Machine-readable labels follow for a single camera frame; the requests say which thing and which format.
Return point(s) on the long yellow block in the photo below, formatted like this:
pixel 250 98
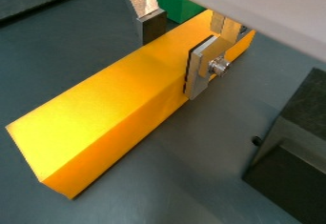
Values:
pixel 75 136

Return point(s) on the black angle bracket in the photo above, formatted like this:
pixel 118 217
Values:
pixel 287 170

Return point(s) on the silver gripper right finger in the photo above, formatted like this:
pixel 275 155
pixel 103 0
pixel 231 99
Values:
pixel 206 57

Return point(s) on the green U-shaped block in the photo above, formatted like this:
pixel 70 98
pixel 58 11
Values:
pixel 181 10

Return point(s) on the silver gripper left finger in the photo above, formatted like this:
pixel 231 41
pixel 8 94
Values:
pixel 150 19

